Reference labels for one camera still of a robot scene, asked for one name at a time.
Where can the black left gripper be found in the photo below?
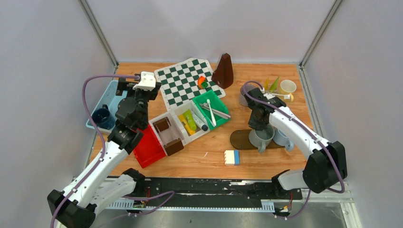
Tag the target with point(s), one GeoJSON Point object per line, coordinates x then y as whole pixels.
{"type": "Point", "coordinates": [124, 85]}

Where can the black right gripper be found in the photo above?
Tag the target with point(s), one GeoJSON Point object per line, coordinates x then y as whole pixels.
{"type": "Point", "coordinates": [254, 125]}

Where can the grey mug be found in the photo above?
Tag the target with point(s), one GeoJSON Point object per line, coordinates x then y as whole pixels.
{"type": "Point", "coordinates": [261, 138]}

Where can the light blue mug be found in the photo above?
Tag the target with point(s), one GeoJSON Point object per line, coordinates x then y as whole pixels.
{"type": "Point", "coordinates": [282, 140]}

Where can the purple mug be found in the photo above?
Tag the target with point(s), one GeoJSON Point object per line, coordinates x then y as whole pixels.
{"type": "Point", "coordinates": [243, 89]}

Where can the yellow toothpaste tube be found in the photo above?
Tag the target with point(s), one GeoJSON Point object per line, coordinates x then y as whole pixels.
{"type": "Point", "coordinates": [266, 84]}
{"type": "Point", "coordinates": [186, 125]}

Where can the white toothbrush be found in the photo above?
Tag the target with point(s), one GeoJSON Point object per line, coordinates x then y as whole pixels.
{"type": "Point", "coordinates": [285, 97]}
{"type": "Point", "coordinates": [211, 112]}

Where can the cream mug yellow handle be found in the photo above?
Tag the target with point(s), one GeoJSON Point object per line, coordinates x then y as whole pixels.
{"type": "Point", "coordinates": [287, 87]}

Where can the dark blue mug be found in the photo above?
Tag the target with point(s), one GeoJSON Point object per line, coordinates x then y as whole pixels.
{"type": "Point", "coordinates": [103, 118]}

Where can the white toothpaste tube black cap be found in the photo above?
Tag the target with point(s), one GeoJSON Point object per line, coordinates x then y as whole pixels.
{"type": "Point", "coordinates": [199, 122]}

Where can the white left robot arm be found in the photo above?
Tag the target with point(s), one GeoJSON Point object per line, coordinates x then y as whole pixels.
{"type": "Point", "coordinates": [78, 204]}

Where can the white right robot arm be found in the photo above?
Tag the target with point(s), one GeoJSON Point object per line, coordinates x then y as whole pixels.
{"type": "Point", "coordinates": [326, 161]}

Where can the dark wooden oval tray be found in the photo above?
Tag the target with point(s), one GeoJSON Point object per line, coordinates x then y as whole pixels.
{"type": "Point", "coordinates": [239, 139]}

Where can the grey toothbrush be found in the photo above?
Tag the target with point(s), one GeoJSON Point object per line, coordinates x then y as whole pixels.
{"type": "Point", "coordinates": [216, 112]}

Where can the brown wooden block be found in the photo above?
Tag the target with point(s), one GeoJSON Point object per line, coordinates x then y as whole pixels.
{"type": "Point", "coordinates": [162, 124]}
{"type": "Point", "coordinates": [173, 147]}

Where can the green white chessboard mat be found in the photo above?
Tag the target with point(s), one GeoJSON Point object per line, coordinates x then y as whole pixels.
{"type": "Point", "coordinates": [179, 81]}

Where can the green plastic bin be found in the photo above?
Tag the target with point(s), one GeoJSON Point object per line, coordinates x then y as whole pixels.
{"type": "Point", "coordinates": [216, 103]}

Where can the white blue toy brick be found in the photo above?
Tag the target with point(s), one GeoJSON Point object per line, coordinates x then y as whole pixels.
{"type": "Point", "coordinates": [231, 157]}

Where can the white plastic bin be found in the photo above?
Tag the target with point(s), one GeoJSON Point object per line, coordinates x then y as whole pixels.
{"type": "Point", "coordinates": [175, 131]}

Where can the red plastic bin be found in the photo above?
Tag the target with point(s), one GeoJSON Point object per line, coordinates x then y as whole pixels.
{"type": "Point", "coordinates": [149, 149]}

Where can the brown wooden metronome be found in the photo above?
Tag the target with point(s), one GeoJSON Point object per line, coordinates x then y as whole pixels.
{"type": "Point", "coordinates": [223, 74]}

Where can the white bin with toothpastes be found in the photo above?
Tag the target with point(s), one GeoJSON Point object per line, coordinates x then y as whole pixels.
{"type": "Point", "coordinates": [199, 132]}

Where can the orange toy block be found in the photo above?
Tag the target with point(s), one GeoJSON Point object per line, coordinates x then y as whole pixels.
{"type": "Point", "coordinates": [200, 80]}

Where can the green toy block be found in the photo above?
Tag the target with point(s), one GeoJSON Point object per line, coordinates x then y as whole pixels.
{"type": "Point", "coordinates": [204, 85]}

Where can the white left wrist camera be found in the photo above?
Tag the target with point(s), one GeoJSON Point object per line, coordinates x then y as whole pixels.
{"type": "Point", "coordinates": [147, 81]}

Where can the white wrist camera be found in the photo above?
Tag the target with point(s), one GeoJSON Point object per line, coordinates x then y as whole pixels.
{"type": "Point", "coordinates": [270, 97]}
{"type": "Point", "coordinates": [147, 81]}

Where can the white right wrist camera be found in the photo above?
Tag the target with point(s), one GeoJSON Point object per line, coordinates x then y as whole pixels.
{"type": "Point", "coordinates": [270, 97]}

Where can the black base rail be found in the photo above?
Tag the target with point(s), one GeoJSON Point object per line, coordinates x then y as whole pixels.
{"type": "Point", "coordinates": [214, 193]}

